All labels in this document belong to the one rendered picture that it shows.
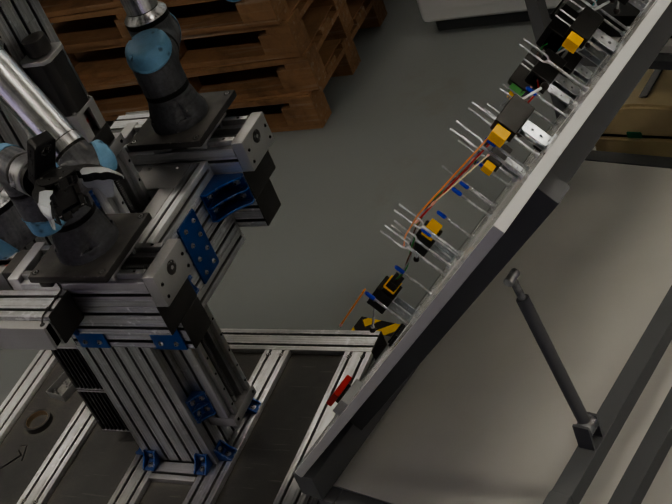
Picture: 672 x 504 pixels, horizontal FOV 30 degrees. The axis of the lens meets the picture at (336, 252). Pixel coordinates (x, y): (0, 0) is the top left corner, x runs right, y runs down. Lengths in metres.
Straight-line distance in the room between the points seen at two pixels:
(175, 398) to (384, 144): 1.91
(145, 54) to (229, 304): 1.62
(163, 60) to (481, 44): 2.57
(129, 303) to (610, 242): 1.10
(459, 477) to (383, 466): 0.17
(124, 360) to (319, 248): 1.37
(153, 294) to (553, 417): 0.93
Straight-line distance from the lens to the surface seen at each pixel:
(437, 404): 2.63
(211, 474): 3.58
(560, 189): 1.79
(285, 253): 4.63
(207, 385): 3.42
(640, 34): 1.97
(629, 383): 2.28
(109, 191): 2.28
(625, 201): 3.00
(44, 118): 2.54
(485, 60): 5.32
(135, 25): 3.21
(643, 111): 3.22
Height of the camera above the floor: 2.61
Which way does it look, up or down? 35 degrees down
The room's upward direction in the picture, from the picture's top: 23 degrees counter-clockwise
